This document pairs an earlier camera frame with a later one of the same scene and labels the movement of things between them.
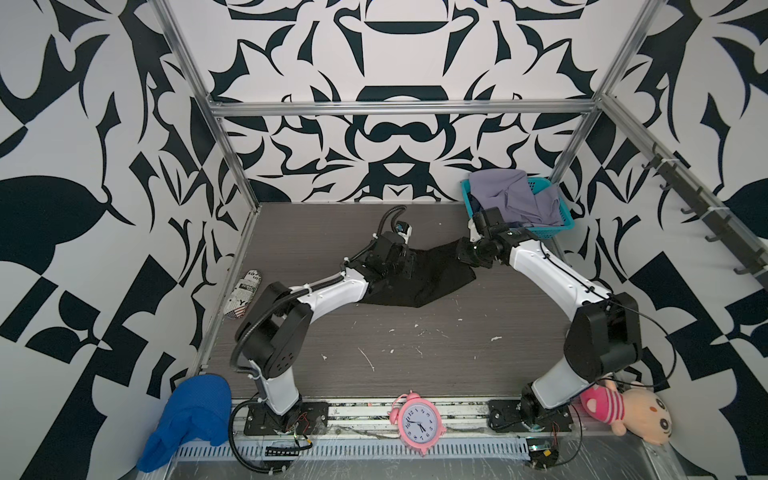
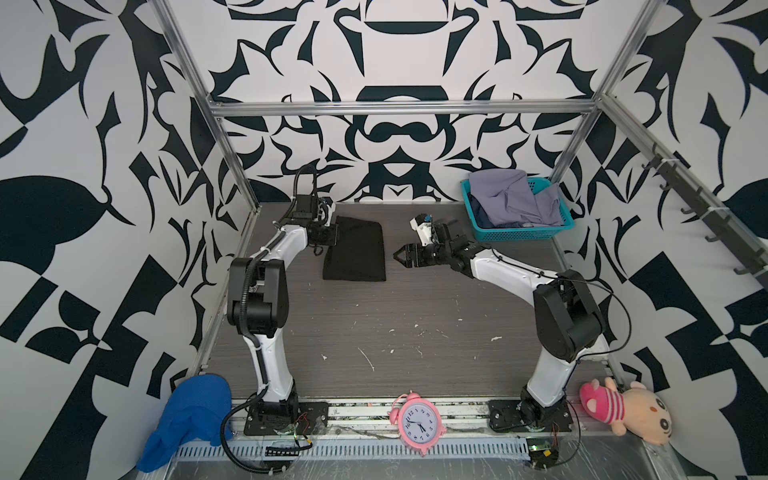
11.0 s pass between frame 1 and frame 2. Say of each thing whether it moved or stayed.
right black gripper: moved
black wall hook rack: stayed
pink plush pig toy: stayed
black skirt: moved
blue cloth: stayed
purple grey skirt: stayed
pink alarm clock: stayed
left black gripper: moved
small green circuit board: stayed
